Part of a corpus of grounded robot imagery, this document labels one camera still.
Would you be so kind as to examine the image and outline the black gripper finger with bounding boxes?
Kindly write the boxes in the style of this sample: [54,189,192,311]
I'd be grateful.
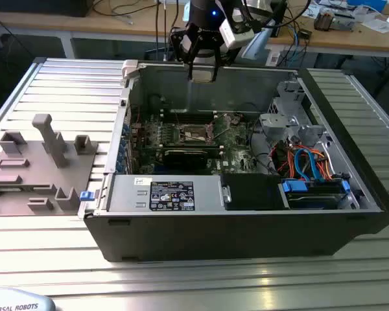
[211,32,237,82]
[170,28,196,81]

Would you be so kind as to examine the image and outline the green motherboard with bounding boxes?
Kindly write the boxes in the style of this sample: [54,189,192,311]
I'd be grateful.
[129,109,272,178]

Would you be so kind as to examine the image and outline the grey plastic case latch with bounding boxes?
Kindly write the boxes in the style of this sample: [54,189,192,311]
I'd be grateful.
[121,60,140,79]

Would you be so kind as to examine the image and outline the black graphics card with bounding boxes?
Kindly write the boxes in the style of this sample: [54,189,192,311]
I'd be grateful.
[134,145,223,169]

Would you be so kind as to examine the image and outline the grey metal disk drive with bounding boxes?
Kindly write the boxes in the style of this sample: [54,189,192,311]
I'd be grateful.
[332,12,357,32]

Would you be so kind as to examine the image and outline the metal locking lever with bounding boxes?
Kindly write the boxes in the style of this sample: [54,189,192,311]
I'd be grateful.
[172,108,183,130]

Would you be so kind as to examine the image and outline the grey parts rack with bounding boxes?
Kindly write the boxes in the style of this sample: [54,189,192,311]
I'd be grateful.
[0,113,100,216]

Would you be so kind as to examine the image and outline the blue card retainer clips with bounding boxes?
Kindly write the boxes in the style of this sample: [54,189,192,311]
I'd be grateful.
[114,121,132,174]

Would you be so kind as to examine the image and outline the black monitor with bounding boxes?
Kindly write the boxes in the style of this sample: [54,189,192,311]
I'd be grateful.
[0,0,95,17]

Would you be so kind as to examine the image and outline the CPU socket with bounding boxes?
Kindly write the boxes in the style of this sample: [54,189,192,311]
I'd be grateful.
[178,122,215,145]

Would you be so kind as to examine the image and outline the CPU cooler heat sink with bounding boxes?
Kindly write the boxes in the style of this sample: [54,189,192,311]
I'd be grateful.
[313,8,336,32]

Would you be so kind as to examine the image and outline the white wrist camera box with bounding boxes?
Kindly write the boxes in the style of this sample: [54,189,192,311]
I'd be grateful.
[218,14,256,52]

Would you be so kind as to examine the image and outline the black upright box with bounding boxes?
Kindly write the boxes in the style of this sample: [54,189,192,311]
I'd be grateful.
[270,0,288,37]

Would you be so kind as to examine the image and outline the blue box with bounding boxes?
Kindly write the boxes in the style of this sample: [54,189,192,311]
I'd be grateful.
[346,0,387,10]

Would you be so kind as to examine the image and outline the metal socket cover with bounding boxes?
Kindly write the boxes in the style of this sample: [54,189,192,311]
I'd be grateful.
[209,113,233,139]

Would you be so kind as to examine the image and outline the black grey PC case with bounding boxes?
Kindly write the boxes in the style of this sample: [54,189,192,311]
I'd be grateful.
[77,60,389,264]

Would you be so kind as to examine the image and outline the grey power supply unit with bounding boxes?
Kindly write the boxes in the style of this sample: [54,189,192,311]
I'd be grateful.
[106,174,223,213]

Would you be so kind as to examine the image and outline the blue flat data wire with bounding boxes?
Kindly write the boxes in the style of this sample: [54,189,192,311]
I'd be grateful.
[303,147,325,182]
[293,148,312,181]

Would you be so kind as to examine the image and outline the orange power wire bundle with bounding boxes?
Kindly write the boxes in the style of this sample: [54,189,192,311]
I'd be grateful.
[272,144,334,179]

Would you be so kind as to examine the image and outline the hard disk in blue carrier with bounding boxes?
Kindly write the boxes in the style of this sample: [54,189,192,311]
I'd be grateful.
[277,179,351,211]

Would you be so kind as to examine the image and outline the silver metal drive cage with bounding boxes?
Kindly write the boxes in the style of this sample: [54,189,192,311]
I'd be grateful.
[257,80,333,146]

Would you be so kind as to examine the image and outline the wooden desk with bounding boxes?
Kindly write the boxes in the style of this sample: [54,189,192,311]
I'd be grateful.
[0,0,189,59]
[265,6,389,59]

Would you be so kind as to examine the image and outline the white paper sheets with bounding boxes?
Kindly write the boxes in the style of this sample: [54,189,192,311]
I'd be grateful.
[356,14,389,36]

